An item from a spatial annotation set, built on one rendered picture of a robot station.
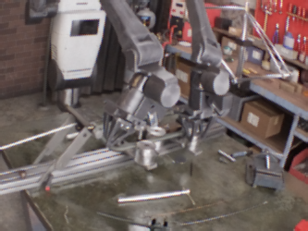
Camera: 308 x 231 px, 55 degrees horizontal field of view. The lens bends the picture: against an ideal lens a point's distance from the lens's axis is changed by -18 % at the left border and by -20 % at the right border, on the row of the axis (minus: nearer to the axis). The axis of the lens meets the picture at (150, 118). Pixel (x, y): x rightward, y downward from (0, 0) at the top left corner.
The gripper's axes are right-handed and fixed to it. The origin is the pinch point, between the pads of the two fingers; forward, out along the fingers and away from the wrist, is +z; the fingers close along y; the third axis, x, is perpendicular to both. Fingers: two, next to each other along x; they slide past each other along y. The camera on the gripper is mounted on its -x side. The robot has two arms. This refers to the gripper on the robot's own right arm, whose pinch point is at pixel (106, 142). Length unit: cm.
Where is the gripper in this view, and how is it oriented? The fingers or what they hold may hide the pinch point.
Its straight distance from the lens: 86.8
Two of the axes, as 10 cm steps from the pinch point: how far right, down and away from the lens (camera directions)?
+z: -5.0, 8.6, 0.4
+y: -6.3, -4.0, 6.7
